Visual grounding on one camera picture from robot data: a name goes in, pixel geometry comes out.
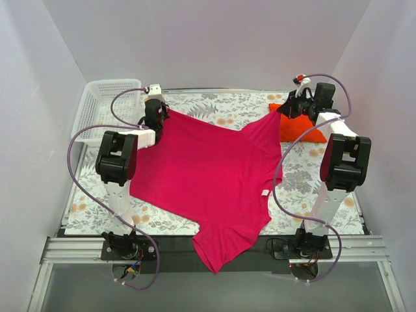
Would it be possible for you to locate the white plastic basket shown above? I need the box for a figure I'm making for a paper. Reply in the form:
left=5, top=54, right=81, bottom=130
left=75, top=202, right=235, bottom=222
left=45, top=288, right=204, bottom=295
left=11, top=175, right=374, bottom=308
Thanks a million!
left=71, top=79, right=144, bottom=147

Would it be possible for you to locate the magenta t-shirt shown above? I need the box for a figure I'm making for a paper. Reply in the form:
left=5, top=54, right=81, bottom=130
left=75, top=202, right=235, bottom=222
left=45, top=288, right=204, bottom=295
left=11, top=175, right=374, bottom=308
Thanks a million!
left=129, top=111, right=283, bottom=273

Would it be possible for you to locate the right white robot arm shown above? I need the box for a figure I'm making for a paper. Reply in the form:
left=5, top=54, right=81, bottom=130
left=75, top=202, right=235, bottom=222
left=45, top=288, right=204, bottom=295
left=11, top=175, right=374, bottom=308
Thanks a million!
left=278, top=75, right=372, bottom=259

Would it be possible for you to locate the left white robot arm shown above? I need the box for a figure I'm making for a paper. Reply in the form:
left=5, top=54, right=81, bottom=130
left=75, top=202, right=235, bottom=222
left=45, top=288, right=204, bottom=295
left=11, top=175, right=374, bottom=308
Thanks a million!
left=96, top=99, right=168, bottom=260

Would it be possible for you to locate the floral table mat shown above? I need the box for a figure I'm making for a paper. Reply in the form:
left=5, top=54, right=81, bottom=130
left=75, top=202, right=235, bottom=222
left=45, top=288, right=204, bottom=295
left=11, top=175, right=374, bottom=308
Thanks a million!
left=62, top=92, right=363, bottom=235

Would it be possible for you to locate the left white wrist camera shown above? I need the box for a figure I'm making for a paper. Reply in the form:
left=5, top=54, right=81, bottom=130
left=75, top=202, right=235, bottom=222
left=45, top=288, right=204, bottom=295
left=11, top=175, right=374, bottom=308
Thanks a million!
left=145, top=84, right=164, bottom=103

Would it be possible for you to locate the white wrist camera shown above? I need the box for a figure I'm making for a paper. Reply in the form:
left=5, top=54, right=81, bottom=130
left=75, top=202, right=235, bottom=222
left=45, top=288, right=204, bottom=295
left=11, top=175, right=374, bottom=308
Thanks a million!
left=145, top=84, right=164, bottom=103
left=292, top=74, right=311, bottom=97

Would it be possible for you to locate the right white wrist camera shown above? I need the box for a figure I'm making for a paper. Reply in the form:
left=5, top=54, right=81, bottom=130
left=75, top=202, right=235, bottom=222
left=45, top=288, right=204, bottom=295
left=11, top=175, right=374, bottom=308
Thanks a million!
left=292, top=74, right=311, bottom=97

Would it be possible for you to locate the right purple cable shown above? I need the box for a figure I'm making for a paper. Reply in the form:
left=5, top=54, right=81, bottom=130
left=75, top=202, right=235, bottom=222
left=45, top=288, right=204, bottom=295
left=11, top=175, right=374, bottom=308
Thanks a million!
left=272, top=73, right=354, bottom=283

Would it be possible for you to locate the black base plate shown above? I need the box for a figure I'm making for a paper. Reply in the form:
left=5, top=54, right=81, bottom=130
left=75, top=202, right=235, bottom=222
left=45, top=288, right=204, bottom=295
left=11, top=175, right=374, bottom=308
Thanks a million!
left=100, top=235, right=336, bottom=274

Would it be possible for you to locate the aluminium frame rail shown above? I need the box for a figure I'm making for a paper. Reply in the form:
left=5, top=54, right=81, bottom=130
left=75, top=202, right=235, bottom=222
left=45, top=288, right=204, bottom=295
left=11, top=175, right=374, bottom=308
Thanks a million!
left=28, top=235, right=406, bottom=311

